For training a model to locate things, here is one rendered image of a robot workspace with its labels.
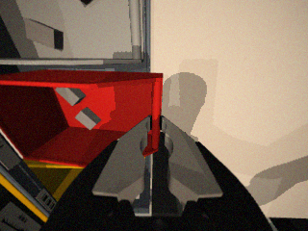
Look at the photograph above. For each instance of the yellow open bin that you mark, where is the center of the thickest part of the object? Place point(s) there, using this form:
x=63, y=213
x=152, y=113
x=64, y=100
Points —
x=55, y=180

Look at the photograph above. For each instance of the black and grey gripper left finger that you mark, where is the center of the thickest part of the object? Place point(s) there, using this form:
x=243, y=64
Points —
x=118, y=172

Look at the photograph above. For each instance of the dark grey metal shelf rack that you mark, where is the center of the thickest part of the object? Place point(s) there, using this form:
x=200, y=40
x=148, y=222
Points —
x=21, y=176

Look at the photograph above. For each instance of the yellow flat bar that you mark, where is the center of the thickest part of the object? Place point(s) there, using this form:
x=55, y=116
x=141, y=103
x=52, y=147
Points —
x=17, y=193

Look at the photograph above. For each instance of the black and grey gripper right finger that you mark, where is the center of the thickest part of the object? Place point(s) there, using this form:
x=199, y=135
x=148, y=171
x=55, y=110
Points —
x=194, y=173

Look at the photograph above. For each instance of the red bin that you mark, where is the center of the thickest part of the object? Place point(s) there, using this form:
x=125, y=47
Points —
x=41, y=125

